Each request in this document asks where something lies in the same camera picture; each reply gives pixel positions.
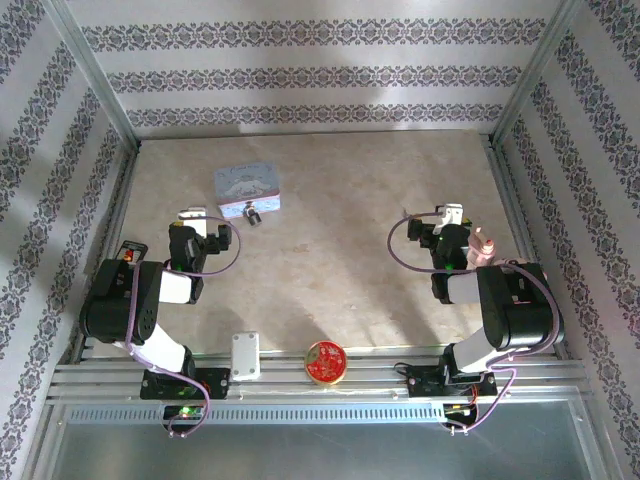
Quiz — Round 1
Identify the pink plush doll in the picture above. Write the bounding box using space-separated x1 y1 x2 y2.
467 227 498 267

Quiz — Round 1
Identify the aluminium front rail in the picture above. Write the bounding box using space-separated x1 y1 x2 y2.
46 346 587 405

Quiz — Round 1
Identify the white rectangular plate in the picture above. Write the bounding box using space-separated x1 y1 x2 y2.
230 330 261 383

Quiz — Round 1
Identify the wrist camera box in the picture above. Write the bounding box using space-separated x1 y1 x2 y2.
432 202 467 236
176 205 211 235

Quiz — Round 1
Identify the aluminium side rail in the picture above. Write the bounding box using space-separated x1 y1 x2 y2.
73 142 141 362
480 133 572 359

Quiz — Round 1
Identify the aluminium corner post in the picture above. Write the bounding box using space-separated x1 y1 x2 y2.
490 0 590 147
41 0 140 147

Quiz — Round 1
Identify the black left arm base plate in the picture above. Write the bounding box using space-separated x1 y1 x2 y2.
139 367 232 401

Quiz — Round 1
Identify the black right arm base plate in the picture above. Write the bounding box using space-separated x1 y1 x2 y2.
406 364 499 400

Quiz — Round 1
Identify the black hub with orange connectors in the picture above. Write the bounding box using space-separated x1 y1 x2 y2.
116 240 150 265

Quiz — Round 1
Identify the grey slotted cable duct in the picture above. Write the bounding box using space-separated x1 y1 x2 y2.
64 403 447 426

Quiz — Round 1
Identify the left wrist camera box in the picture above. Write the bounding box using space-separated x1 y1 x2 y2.
176 205 211 235

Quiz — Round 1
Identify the round red tin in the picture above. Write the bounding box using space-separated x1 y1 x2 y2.
304 340 348 388

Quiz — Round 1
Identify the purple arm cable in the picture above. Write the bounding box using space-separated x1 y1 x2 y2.
124 215 242 439
388 210 566 436

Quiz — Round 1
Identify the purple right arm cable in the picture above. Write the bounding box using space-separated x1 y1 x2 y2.
388 210 566 436

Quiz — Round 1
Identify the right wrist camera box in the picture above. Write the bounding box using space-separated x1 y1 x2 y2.
432 202 467 236

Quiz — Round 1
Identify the small black padlock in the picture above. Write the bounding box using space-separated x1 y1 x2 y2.
242 200 264 228

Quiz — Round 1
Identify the small circuit board green light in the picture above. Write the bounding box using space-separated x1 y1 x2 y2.
161 404 207 422

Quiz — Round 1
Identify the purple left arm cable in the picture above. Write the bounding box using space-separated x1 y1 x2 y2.
124 215 242 439

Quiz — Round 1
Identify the pastel cartoon print box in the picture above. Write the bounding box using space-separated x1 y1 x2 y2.
213 160 282 221

